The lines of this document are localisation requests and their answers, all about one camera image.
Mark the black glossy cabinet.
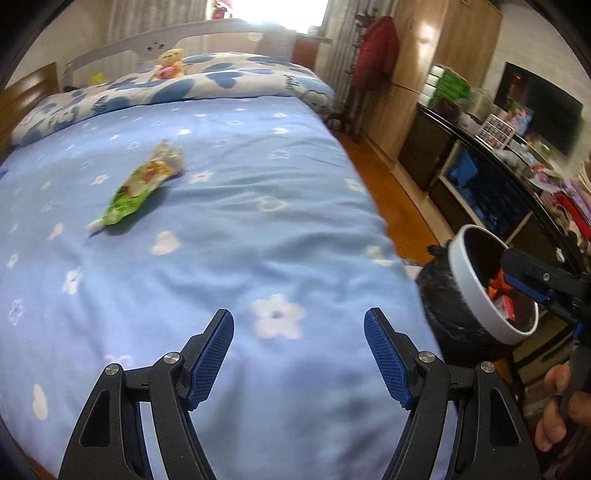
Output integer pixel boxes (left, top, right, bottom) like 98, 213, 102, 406
397, 102, 591, 384

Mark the light wooden wardrobe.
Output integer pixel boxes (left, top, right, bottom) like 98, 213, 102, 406
365, 0, 504, 174

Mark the wooden headboard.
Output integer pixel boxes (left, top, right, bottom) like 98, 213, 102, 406
0, 62, 61, 160

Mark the grey patterned curtain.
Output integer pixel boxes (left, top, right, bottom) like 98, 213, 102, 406
321, 0, 365, 116
113, 0, 208, 42

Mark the red packet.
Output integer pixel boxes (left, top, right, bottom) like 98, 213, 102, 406
494, 295, 518, 319

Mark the black flat television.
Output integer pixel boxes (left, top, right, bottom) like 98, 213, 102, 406
494, 61, 583, 158

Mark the person's right hand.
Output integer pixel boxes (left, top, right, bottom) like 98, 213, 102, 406
534, 364, 591, 453

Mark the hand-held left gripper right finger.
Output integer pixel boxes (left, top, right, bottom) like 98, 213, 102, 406
364, 307, 544, 480

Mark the black bin white rim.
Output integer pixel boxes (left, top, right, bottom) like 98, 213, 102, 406
416, 244, 539, 365

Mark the white round trash bin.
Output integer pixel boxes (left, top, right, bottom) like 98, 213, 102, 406
448, 224, 541, 347

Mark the blue board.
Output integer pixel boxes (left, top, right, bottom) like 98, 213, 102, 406
450, 150, 478, 188

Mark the pile of assorted clutter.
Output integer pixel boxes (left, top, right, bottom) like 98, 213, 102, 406
503, 138, 591, 241

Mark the blue white printed quilt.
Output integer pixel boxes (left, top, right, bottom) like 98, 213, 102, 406
10, 52, 335, 148

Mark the green snack packet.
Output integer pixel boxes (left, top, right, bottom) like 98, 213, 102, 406
87, 138, 186, 237

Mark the yellow teddy bear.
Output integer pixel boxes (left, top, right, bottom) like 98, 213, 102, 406
151, 47, 186, 80

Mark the blue floral bed sheet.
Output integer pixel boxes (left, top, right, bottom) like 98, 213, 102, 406
0, 95, 458, 480

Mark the red padded coat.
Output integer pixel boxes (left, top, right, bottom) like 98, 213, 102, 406
353, 16, 402, 93

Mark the grey bed rail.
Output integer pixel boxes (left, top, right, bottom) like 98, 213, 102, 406
62, 18, 296, 88

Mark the sheet of small photos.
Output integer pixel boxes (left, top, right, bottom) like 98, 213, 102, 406
475, 113, 517, 151

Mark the wooden window cabinet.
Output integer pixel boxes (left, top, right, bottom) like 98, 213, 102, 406
291, 34, 319, 70

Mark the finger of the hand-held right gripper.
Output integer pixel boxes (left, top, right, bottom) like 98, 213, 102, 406
500, 247, 591, 302
505, 275, 591, 327

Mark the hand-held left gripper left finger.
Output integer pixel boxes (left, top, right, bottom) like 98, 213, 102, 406
58, 309, 235, 480

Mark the stack of green boxes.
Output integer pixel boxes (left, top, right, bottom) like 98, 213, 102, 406
422, 64, 472, 104

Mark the dark wooden coat rack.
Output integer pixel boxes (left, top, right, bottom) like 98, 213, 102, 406
330, 9, 402, 144

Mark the orange wrapper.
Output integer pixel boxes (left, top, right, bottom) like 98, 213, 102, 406
487, 272, 513, 298

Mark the bright window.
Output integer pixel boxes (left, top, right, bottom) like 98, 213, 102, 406
231, 0, 328, 35

